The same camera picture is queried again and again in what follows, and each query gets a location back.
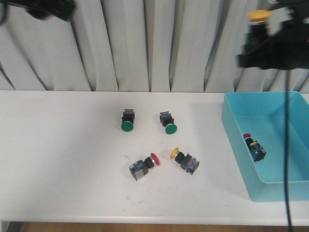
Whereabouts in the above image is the grey pleated curtain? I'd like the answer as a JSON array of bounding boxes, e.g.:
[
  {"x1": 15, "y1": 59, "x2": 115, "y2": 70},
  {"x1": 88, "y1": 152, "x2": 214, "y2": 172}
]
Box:
[{"x1": 0, "y1": 0, "x2": 309, "y2": 93}]

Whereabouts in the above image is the lying red push button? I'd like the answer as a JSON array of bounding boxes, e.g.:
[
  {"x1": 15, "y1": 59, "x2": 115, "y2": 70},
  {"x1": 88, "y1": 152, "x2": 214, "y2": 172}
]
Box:
[{"x1": 129, "y1": 153, "x2": 160, "y2": 181}]

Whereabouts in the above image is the red push button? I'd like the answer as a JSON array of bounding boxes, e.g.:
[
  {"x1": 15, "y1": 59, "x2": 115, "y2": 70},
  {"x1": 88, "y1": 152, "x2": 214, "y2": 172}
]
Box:
[
  {"x1": 243, "y1": 133, "x2": 267, "y2": 162},
  {"x1": 129, "y1": 153, "x2": 160, "y2": 181}
]

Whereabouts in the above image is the left green push button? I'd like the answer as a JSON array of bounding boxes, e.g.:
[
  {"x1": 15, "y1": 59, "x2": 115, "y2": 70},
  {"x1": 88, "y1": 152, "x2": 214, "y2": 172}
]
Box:
[{"x1": 121, "y1": 109, "x2": 135, "y2": 132}]

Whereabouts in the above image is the yellow push button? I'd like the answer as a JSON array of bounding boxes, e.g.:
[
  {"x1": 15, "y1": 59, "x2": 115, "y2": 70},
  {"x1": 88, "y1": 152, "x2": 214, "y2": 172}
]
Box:
[
  {"x1": 169, "y1": 147, "x2": 200, "y2": 175},
  {"x1": 246, "y1": 10, "x2": 273, "y2": 49}
]

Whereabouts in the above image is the turquoise plastic box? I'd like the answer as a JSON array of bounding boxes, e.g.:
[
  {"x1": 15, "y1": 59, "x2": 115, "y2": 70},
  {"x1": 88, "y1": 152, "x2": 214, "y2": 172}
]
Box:
[{"x1": 222, "y1": 91, "x2": 309, "y2": 202}]

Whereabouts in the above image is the right green push button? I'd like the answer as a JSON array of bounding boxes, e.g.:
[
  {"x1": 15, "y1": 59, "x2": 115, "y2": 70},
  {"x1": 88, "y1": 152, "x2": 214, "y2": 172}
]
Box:
[{"x1": 159, "y1": 111, "x2": 177, "y2": 134}]

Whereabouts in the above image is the lying yellow push button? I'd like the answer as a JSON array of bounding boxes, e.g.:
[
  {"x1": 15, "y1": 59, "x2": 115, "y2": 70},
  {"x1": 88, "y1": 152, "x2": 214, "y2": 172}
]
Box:
[{"x1": 169, "y1": 147, "x2": 200, "y2": 175}]

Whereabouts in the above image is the green push button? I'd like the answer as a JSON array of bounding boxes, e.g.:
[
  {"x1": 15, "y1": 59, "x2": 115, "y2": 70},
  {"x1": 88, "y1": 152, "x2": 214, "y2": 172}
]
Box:
[
  {"x1": 159, "y1": 111, "x2": 177, "y2": 134},
  {"x1": 121, "y1": 109, "x2": 135, "y2": 132}
]

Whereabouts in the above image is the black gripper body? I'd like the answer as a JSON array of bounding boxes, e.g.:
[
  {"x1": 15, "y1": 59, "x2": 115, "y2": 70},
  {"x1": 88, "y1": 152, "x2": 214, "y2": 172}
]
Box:
[{"x1": 237, "y1": 4, "x2": 309, "y2": 70}]

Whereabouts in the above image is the black hanging cable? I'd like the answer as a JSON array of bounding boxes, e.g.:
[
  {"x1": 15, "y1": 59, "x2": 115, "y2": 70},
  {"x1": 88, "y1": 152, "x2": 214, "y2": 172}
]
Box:
[{"x1": 282, "y1": 69, "x2": 294, "y2": 232}]

